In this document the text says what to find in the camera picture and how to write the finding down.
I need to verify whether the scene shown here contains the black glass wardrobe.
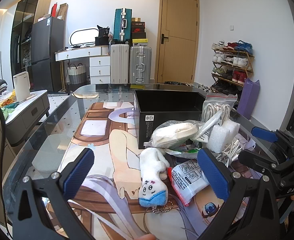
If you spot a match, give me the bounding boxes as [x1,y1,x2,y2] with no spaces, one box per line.
[10,0,51,75]

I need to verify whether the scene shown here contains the white dressing desk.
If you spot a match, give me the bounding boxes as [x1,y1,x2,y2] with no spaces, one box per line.
[55,46,109,62]

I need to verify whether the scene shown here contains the green medicine packet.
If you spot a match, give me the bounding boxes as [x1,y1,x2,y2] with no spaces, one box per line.
[164,148,200,159]

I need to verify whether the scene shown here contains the wooden door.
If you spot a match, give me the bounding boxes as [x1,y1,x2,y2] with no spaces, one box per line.
[155,0,200,83]

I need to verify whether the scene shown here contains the person's left hand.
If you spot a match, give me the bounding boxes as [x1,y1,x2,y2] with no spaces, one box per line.
[135,233,156,240]

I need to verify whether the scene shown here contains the wooden shoe rack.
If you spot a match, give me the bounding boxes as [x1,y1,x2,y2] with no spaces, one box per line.
[211,40,255,94]

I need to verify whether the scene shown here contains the silver suitcase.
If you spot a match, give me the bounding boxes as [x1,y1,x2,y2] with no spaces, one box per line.
[129,46,152,84]

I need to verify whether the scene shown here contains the teal suitcase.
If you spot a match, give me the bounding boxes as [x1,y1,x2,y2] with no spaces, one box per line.
[113,8,132,44]

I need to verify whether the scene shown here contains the white foam block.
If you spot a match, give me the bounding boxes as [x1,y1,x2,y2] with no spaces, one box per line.
[207,119,240,153]

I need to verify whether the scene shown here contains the bagged white webbing roll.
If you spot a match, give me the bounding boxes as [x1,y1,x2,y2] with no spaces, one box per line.
[144,120,204,149]

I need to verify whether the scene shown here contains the black cardboard box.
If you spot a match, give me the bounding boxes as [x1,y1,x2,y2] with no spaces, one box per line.
[134,90,205,150]

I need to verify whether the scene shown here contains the stacked shoe boxes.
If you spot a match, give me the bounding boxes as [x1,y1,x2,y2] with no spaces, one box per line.
[131,17,148,46]

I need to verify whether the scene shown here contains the woven laundry basket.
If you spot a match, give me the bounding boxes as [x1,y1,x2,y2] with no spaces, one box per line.
[67,63,87,85]

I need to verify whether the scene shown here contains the bagged white braided rope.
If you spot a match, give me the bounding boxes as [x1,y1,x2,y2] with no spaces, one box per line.
[199,93,238,136]

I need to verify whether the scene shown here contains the black camera cable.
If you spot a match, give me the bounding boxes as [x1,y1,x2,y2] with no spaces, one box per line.
[0,93,14,238]

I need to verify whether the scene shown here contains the purple bag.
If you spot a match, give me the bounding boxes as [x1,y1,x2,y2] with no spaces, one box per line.
[236,78,260,120]

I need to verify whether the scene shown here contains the white drawer cabinet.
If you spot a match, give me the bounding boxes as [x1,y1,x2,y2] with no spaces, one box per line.
[89,56,110,85]

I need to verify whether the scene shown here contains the white red medicine packet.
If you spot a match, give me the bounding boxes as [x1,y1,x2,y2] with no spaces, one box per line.
[168,159,209,206]

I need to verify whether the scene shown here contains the grey side cabinet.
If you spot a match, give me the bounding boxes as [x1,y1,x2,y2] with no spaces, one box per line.
[6,90,50,146]

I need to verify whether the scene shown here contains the anime print desk mat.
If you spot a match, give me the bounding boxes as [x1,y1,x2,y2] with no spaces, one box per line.
[40,101,266,240]

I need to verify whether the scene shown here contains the white electric kettle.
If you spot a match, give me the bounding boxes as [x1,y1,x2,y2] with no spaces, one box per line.
[13,72,31,102]

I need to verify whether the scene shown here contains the black handbag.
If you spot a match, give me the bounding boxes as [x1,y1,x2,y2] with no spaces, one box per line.
[95,25,110,46]

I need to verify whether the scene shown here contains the white suitcase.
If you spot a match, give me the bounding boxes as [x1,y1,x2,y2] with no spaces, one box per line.
[110,44,129,84]

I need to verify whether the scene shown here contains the oval black frame mirror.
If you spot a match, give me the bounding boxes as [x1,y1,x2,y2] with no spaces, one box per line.
[69,28,99,47]

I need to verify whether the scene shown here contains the white plush doll keychain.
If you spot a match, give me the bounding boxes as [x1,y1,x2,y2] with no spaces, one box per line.
[138,147,170,208]

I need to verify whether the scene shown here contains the black refrigerator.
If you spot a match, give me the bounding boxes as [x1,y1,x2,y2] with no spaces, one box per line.
[31,16,65,92]

